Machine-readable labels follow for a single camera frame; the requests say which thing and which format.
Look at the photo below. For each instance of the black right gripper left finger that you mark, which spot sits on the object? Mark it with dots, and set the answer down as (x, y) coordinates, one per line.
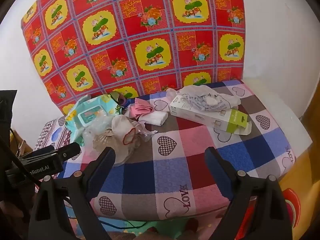
(49, 218)

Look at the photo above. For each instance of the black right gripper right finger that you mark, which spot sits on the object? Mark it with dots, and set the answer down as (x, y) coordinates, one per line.
(257, 207)

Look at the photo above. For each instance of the white feather shuttlecock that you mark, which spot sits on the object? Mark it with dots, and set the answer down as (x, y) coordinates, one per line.
(105, 139)

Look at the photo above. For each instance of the teal wet wipes pack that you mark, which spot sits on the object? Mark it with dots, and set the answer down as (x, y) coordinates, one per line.
(85, 111)

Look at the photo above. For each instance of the clear plastic bag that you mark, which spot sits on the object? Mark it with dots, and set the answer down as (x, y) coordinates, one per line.
(128, 133)

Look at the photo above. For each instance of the white tissue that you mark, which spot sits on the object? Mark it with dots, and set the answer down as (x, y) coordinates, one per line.
(155, 118)

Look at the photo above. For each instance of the wooden desk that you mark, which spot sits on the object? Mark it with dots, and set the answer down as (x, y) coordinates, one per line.
(18, 146)

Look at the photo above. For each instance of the white green cardboard box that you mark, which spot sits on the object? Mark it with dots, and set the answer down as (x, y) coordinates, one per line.
(230, 120)

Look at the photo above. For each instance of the checkered heart bed sheet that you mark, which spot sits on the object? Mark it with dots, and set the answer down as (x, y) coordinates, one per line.
(167, 176)

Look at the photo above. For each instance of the white printed plastic bag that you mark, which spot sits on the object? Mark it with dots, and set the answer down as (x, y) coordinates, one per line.
(204, 98)

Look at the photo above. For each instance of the pink folded cloth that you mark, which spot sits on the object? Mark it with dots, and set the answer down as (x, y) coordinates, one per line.
(140, 107)

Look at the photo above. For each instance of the red floral patterned headboard cloth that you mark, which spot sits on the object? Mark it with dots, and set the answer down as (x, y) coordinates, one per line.
(134, 47)

